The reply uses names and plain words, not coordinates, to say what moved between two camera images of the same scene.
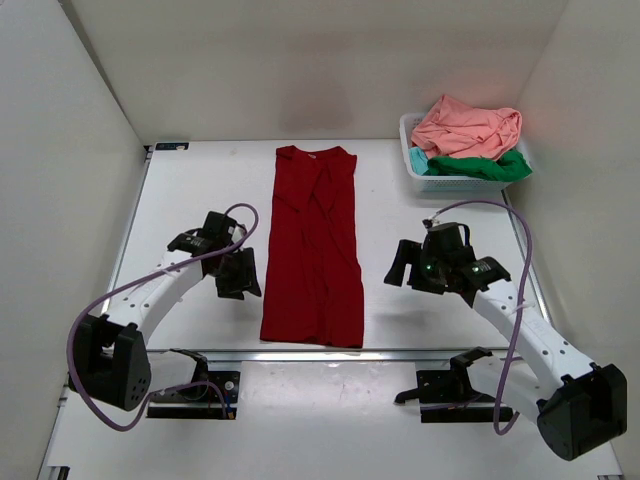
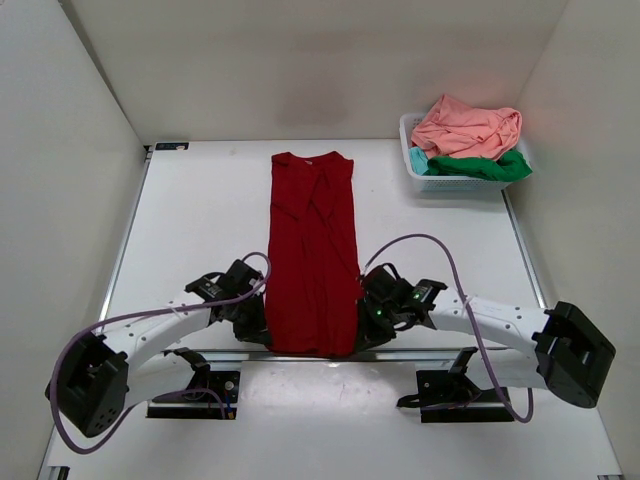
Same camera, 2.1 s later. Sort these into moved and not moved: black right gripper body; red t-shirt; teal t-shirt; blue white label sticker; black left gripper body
Moved: black right gripper body; black left gripper body
Not moved: teal t-shirt; red t-shirt; blue white label sticker
